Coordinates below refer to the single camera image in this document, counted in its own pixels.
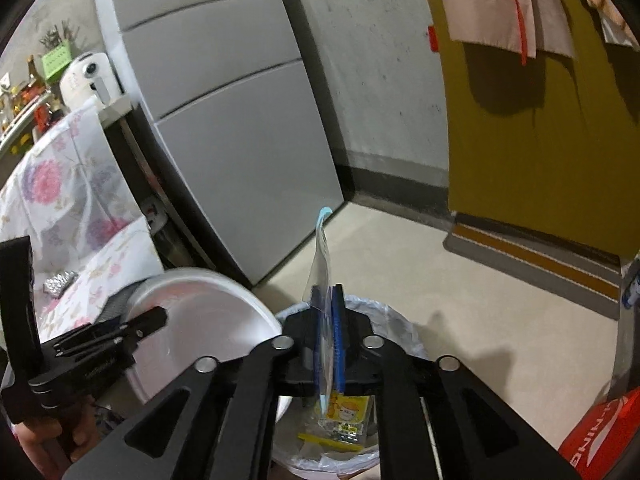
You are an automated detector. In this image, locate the clear blue-edged plastic wrapper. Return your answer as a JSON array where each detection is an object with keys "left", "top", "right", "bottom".
[{"left": 306, "top": 207, "right": 334, "bottom": 416}]

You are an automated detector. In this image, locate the yellow sausage snack wrapper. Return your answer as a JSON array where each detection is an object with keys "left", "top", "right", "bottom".
[{"left": 297, "top": 392, "right": 372, "bottom": 452}]

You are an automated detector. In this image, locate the white lined trash bin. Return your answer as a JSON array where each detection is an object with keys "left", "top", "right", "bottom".
[{"left": 272, "top": 295, "right": 427, "bottom": 479}]

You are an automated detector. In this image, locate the metal kitchen shelf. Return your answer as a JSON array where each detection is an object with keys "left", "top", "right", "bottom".
[{"left": 0, "top": 90, "right": 53, "bottom": 158}]

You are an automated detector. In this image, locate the person's left hand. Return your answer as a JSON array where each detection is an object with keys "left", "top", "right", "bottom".
[{"left": 14, "top": 396, "right": 100, "bottom": 479}]

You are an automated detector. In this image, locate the floral cloth chair cover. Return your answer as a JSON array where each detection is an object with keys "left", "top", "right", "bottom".
[{"left": 1, "top": 100, "right": 164, "bottom": 341}]

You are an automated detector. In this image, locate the grey refrigerator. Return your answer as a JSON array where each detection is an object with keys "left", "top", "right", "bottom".
[{"left": 96, "top": 0, "right": 343, "bottom": 285}]

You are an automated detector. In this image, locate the yellow door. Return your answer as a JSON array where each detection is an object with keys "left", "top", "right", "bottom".
[{"left": 427, "top": 0, "right": 639, "bottom": 259}]

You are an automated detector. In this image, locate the red Li-Ning bag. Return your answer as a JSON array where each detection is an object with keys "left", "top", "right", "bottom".
[{"left": 559, "top": 388, "right": 639, "bottom": 479}]

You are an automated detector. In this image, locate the white rice cooker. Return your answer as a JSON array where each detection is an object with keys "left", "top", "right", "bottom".
[{"left": 60, "top": 52, "right": 122, "bottom": 110}]

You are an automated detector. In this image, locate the green utensil basket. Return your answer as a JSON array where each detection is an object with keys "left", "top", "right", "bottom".
[{"left": 41, "top": 40, "right": 73, "bottom": 82}]

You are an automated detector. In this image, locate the hanging beige cloth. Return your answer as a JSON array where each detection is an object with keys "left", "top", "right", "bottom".
[{"left": 442, "top": 0, "right": 575, "bottom": 64}]

